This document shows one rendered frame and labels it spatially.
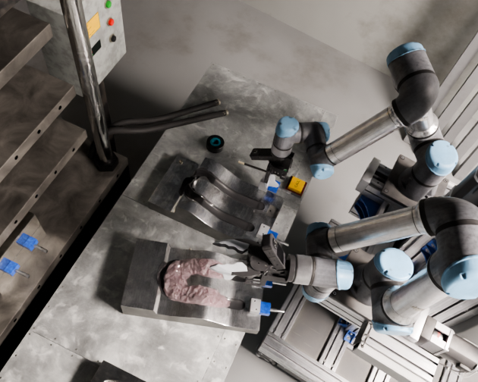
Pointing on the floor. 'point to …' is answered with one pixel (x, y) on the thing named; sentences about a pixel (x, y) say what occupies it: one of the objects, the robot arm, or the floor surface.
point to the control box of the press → (57, 57)
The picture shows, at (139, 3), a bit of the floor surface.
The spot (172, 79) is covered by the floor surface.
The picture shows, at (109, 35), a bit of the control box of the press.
